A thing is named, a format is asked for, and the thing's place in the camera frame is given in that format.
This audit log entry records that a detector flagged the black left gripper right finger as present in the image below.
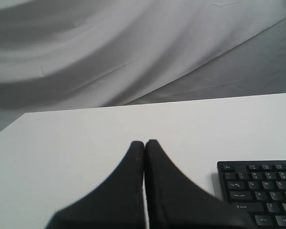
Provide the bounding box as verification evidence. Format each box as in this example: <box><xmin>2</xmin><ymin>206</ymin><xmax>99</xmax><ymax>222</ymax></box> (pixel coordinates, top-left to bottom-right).
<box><xmin>144</xmin><ymin>140</ymin><xmax>255</xmax><ymax>229</ymax></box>

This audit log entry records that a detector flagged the black acer keyboard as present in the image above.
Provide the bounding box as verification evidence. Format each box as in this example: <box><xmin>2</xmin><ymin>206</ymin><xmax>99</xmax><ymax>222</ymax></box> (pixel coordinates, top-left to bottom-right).
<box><xmin>217</xmin><ymin>160</ymin><xmax>286</xmax><ymax>229</ymax></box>

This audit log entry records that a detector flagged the white backdrop cloth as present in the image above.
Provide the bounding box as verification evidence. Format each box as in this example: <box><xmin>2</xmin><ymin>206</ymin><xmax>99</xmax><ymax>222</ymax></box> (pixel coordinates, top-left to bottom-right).
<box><xmin>0</xmin><ymin>0</ymin><xmax>286</xmax><ymax>131</ymax></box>

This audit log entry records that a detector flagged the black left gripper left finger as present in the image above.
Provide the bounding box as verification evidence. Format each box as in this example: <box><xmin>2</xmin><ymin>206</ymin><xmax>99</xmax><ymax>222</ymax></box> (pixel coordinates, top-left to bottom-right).
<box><xmin>47</xmin><ymin>141</ymin><xmax>144</xmax><ymax>229</ymax></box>

